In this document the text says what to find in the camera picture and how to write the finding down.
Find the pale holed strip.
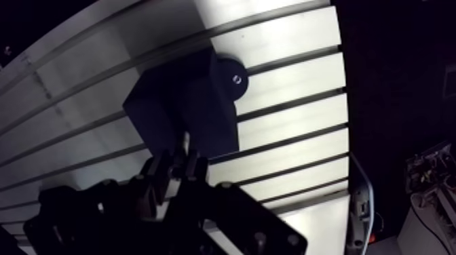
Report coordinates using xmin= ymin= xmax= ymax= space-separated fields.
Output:
xmin=345 ymin=152 xmax=376 ymax=255

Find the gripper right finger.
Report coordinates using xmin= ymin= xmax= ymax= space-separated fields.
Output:
xmin=170 ymin=150 xmax=308 ymax=255

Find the dark blue-grey block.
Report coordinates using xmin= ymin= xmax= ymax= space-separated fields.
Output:
xmin=122 ymin=47 xmax=250 ymax=159

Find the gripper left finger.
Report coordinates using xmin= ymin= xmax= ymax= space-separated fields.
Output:
xmin=22 ymin=147 xmax=187 ymax=255

